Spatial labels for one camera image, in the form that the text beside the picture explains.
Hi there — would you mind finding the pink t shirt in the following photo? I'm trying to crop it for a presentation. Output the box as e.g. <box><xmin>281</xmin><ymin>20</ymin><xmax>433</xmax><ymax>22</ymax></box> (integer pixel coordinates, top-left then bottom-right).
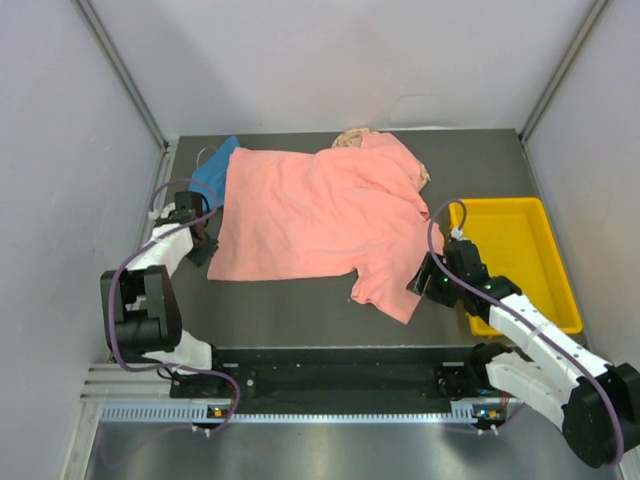
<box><xmin>207</xmin><ymin>133</ymin><xmax>444</xmax><ymax>324</ymax></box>

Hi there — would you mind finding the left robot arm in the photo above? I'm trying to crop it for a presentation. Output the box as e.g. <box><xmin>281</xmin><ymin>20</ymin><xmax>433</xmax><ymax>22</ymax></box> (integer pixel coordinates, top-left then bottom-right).
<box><xmin>100</xmin><ymin>190</ymin><xmax>227</xmax><ymax>397</ymax></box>

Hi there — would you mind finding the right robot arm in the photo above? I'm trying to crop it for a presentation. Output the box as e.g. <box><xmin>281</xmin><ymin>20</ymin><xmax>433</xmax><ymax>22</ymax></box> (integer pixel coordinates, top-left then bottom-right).
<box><xmin>407</xmin><ymin>239</ymin><xmax>639</xmax><ymax>468</ymax></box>

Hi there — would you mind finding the blue cloth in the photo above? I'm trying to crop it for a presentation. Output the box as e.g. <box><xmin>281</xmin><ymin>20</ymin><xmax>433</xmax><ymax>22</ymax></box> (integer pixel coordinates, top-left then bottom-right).
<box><xmin>189</xmin><ymin>136</ymin><xmax>240</xmax><ymax>207</ymax></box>

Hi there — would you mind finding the yellow plastic tray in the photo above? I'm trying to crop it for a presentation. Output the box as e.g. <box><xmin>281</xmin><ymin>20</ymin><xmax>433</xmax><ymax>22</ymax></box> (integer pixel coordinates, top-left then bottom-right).
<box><xmin>448</xmin><ymin>197</ymin><xmax>583</xmax><ymax>335</ymax></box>

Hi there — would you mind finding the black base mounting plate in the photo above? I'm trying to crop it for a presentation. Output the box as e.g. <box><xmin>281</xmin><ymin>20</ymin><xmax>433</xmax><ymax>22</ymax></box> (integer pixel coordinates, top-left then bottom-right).
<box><xmin>170</xmin><ymin>346</ymin><xmax>505</xmax><ymax>414</ymax></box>

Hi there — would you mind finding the floral patterned cloth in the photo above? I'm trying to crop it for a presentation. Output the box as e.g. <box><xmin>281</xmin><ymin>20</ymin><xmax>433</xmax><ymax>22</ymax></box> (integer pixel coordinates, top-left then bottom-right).
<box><xmin>331</xmin><ymin>127</ymin><xmax>431</xmax><ymax>190</ymax></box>

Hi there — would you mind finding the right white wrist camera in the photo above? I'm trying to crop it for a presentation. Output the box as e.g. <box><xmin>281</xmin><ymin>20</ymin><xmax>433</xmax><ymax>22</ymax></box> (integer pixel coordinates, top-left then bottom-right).
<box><xmin>449</xmin><ymin>227</ymin><xmax>467</xmax><ymax>241</ymax></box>

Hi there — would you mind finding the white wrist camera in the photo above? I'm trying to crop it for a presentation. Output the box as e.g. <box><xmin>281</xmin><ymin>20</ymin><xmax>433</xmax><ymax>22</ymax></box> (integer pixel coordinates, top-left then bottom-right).
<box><xmin>449</xmin><ymin>227</ymin><xmax>467</xmax><ymax>241</ymax></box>
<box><xmin>148</xmin><ymin>202</ymin><xmax>178</xmax><ymax>238</ymax></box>

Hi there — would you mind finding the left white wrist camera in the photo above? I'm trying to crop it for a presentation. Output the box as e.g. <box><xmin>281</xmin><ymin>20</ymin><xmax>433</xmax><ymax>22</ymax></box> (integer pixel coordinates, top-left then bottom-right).
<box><xmin>148</xmin><ymin>202</ymin><xmax>178</xmax><ymax>238</ymax></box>

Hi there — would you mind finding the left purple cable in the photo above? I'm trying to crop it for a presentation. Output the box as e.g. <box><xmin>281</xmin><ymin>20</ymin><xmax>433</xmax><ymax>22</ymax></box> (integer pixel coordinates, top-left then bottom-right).
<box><xmin>97</xmin><ymin>180</ymin><xmax>242</xmax><ymax>469</ymax></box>

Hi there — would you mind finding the purple cable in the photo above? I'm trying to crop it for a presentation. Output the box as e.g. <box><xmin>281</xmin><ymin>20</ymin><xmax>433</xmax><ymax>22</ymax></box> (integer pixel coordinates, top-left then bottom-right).
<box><xmin>97</xmin><ymin>180</ymin><xmax>242</xmax><ymax>469</ymax></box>
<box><xmin>426</xmin><ymin>199</ymin><xmax>626</xmax><ymax>466</ymax></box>

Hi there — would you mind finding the slotted cable duct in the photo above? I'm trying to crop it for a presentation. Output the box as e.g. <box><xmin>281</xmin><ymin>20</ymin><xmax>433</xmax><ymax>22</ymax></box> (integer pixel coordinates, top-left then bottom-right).
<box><xmin>100</xmin><ymin>403</ymin><xmax>505</xmax><ymax>426</ymax></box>

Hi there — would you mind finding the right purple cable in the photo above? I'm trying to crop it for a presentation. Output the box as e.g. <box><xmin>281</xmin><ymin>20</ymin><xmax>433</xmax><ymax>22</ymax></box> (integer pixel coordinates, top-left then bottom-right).
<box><xmin>426</xmin><ymin>199</ymin><xmax>626</xmax><ymax>466</ymax></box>

